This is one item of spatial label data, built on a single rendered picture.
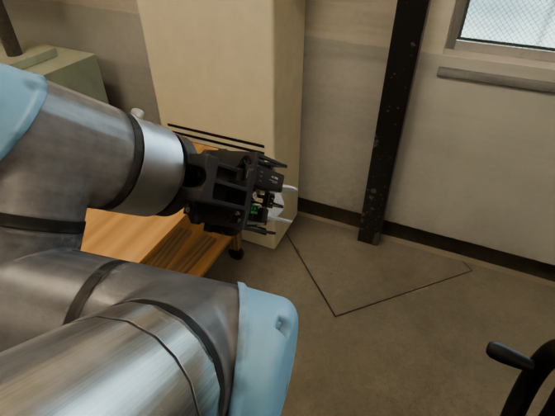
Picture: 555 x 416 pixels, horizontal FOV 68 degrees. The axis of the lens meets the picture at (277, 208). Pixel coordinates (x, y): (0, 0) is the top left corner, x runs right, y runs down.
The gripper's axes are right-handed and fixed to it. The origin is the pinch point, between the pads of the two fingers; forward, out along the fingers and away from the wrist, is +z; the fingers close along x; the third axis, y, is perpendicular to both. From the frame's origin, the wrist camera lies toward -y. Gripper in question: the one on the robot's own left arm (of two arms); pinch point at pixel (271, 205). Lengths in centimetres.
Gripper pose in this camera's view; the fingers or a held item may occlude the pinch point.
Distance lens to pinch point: 51.7
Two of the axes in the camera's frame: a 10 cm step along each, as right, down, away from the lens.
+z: 5.5, 1.4, 8.3
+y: 8.2, 1.1, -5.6
